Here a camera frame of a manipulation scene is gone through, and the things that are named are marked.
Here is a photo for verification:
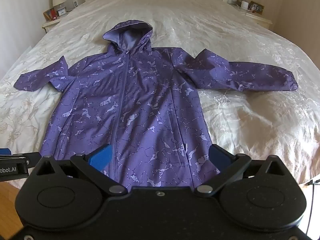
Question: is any gold picture frame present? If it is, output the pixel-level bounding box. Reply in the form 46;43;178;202
249;1;264;15

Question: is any red picture frame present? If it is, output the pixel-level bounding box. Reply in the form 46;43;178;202
43;8;57;22

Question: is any bed with cream bedspread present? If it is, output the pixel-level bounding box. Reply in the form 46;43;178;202
0;0;320;188

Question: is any cream nightstand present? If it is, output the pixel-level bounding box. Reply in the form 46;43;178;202
42;16;65;34
229;4;273;30

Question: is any purple patterned hooded jacket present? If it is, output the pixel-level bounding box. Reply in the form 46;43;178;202
14;19;299;189

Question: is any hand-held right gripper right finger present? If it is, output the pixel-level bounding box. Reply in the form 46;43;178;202
194;144;288;198

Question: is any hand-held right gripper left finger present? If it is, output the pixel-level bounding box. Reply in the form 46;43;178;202
36;144;128;196

